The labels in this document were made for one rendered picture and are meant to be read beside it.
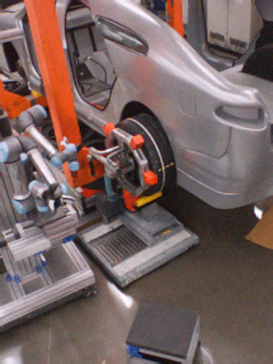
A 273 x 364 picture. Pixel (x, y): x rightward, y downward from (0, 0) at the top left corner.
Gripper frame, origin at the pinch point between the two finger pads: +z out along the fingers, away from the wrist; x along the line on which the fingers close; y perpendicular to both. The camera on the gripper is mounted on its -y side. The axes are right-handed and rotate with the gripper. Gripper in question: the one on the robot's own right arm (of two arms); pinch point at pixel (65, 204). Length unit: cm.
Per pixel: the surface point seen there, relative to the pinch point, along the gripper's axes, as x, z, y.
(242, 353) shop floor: -78, 81, 114
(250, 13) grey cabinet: -541, -253, -30
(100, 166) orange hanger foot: -102, -100, 47
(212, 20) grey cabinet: -569, -353, -6
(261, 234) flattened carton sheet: -186, 22, 98
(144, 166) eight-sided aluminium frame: -91, -31, 18
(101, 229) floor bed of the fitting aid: -91, -88, 105
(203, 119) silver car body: -98, 17, -31
